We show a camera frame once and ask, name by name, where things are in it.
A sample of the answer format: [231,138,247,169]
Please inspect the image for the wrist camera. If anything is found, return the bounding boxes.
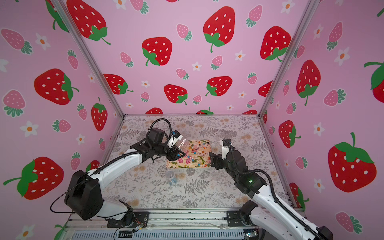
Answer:
[168,130,182,148]
[222,139,232,160]

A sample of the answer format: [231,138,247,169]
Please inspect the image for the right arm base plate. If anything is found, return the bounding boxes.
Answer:
[226,211,256,227]

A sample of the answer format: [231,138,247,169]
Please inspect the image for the aluminium front rail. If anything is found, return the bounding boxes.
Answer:
[68,208,313,240]

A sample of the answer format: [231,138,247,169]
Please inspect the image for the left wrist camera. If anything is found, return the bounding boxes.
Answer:
[168,130,182,148]

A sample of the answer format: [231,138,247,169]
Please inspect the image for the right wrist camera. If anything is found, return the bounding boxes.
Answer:
[222,139,232,160]

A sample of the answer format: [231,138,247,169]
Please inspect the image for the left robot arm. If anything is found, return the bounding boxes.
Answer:
[64,125,187,221]

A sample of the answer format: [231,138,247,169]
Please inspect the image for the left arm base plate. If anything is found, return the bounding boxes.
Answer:
[107,211,150,228]

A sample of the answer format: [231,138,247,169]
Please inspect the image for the floral rectangular tray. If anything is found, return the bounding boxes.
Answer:
[166,139,213,169]

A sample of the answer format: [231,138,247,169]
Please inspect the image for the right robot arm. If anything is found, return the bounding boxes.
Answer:
[210,139,333,240]

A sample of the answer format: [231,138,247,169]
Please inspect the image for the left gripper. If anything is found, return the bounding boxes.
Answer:
[153,143,186,161]

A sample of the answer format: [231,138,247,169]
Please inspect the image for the candies on tray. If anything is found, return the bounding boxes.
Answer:
[176,142,211,166]

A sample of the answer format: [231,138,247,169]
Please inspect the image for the clear jar blue candies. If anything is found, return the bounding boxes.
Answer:
[165,170,177,185]

